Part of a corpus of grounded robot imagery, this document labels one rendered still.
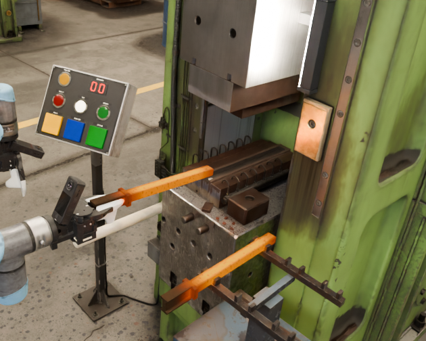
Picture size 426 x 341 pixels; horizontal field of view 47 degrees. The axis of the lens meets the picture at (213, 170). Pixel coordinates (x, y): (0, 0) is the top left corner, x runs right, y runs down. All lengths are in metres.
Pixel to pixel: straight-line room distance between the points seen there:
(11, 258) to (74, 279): 1.57
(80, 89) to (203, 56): 0.60
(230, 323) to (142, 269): 1.29
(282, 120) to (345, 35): 0.72
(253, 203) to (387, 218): 0.54
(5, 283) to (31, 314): 1.38
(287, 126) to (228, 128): 0.24
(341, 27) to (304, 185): 0.49
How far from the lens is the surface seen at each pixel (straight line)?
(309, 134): 1.47
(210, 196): 1.69
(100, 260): 2.42
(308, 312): 1.80
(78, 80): 1.97
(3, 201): 3.41
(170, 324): 2.19
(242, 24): 1.41
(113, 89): 1.89
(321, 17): 1.37
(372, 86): 1.36
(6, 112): 1.60
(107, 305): 2.57
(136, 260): 2.84
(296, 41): 1.55
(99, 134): 1.88
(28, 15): 6.94
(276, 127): 2.05
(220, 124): 1.91
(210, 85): 1.54
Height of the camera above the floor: 1.87
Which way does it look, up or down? 30 degrees down
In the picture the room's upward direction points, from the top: 6 degrees clockwise
